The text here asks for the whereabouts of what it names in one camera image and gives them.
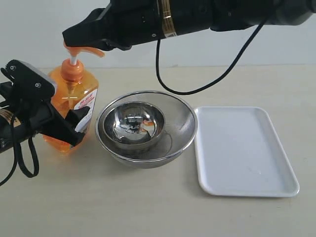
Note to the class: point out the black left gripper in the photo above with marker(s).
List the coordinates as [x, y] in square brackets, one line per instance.
[35, 116]

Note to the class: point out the small stainless steel bowl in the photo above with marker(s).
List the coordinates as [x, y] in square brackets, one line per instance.
[134, 126]

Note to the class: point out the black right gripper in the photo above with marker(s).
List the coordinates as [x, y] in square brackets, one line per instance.
[122, 24]

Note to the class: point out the white rectangular plastic tray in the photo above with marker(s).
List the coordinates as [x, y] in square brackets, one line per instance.
[239, 154]

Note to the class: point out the orange pump soap bottle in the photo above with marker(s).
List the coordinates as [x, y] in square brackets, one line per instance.
[76, 86]

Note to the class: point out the steel mesh strainer bowl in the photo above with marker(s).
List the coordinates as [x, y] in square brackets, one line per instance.
[181, 126]

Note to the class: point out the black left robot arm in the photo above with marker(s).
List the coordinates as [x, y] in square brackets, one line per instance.
[21, 119]

